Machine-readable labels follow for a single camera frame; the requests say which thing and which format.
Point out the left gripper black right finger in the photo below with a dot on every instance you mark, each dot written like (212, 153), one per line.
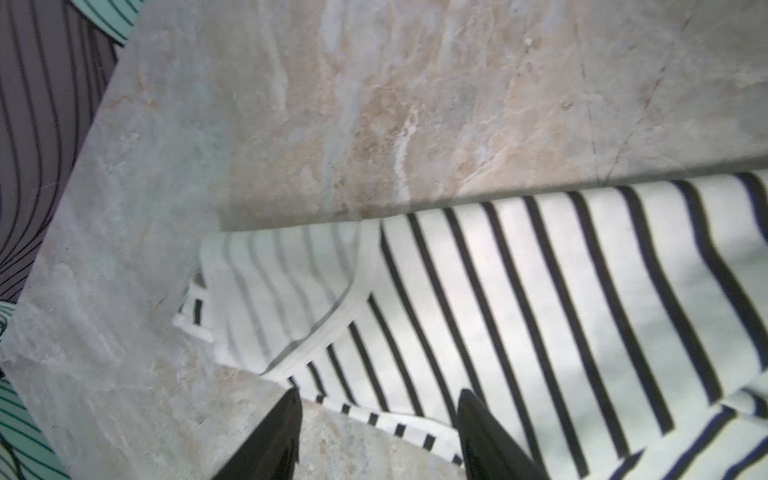
(488, 451)

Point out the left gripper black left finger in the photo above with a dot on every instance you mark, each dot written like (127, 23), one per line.
(271, 451)

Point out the black white striped tank top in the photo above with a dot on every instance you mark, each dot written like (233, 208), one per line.
(614, 333)

